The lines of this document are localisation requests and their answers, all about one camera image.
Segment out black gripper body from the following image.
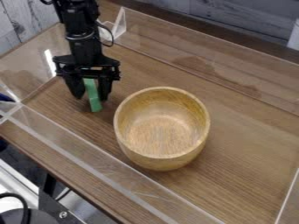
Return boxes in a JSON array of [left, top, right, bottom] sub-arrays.
[[52, 31, 120, 81]]

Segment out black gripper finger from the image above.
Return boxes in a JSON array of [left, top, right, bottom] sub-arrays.
[[97, 77, 112, 102], [64, 75, 85, 99]]

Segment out green rectangular block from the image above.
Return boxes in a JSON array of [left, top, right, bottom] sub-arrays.
[[83, 79, 103, 112]]

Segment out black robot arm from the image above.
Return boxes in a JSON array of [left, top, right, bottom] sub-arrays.
[[40, 0, 120, 102]]

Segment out brown wooden bowl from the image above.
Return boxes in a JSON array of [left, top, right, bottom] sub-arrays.
[[113, 87, 211, 172]]

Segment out clear acrylic tray walls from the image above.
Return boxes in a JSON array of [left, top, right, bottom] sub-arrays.
[[0, 1, 299, 224]]

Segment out black table leg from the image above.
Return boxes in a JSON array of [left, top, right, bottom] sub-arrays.
[[41, 174, 57, 197]]

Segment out black metal bracket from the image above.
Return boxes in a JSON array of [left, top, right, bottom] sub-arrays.
[[38, 190, 87, 224]]

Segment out black cable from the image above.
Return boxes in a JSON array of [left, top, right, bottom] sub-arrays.
[[0, 192, 32, 224]]

